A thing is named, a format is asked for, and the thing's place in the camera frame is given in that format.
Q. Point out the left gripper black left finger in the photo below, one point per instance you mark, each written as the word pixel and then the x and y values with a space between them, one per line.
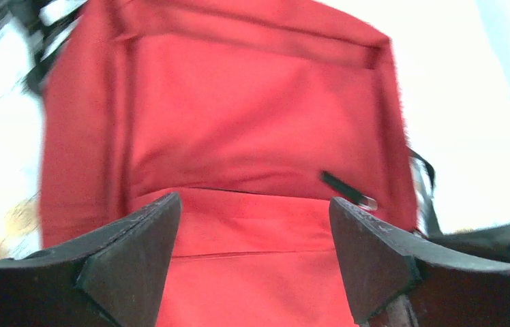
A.
pixel 112 276

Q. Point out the red student backpack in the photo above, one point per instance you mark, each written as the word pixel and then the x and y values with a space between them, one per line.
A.
pixel 238 106

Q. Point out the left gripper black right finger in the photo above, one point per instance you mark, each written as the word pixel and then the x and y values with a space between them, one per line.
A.
pixel 394 278

